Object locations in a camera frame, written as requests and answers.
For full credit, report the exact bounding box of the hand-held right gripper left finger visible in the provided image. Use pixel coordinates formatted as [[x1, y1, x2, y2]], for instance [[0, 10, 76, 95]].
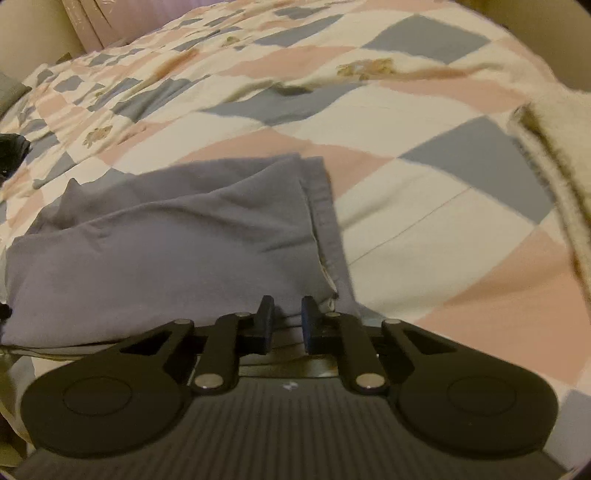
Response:
[[120, 295, 276, 395]]

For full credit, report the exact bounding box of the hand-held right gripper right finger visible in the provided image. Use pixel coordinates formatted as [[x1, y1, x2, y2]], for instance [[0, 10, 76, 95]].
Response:
[[301, 295, 456, 395]]

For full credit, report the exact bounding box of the grey garment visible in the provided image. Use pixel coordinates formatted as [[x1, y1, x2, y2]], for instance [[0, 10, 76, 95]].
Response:
[[0, 154, 370, 361]]

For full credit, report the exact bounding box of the checkered pastel blanket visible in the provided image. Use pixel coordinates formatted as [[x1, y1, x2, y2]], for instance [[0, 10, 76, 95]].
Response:
[[0, 0, 591, 472]]

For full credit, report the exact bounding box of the black object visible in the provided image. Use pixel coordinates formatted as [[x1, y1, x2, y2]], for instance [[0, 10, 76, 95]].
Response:
[[0, 133, 31, 180]]

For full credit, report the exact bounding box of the cream fuzzy cloth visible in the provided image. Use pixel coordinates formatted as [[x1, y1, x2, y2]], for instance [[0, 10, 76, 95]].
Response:
[[508, 85, 591, 305]]

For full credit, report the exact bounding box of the pink curtain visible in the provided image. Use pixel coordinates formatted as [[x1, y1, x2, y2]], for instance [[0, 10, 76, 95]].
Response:
[[62, 0, 185, 54]]

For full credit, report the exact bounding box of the grey pillow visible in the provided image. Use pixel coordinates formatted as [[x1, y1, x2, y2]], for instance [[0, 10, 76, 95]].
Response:
[[0, 71, 27, 116]]

